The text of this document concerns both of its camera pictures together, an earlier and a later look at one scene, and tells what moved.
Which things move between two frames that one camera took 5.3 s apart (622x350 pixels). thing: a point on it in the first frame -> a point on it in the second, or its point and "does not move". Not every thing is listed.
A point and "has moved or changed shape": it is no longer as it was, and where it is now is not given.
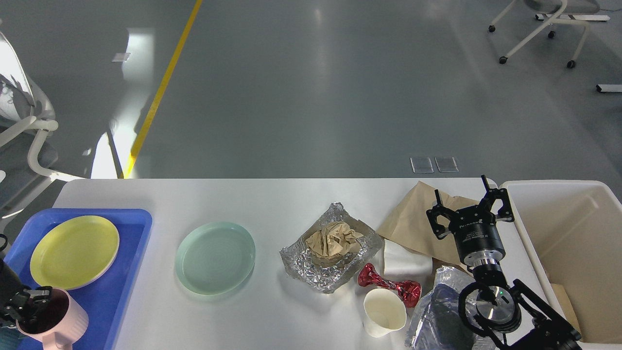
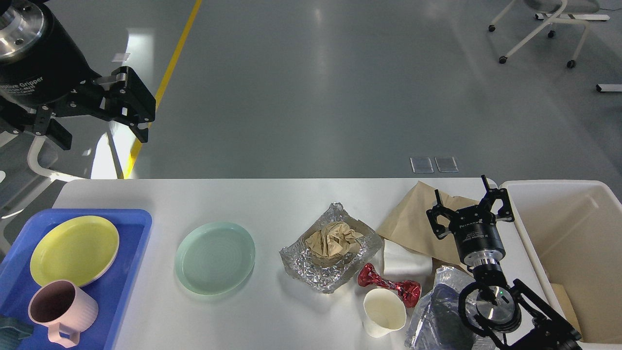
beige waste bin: [572, 231] does not move
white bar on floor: [609, 88] does not move
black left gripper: [25, 303] -> [41, 63]
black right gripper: [475, 227] does not move
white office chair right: [560, 7] does not move
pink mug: [61, 322] has moved or changed shape
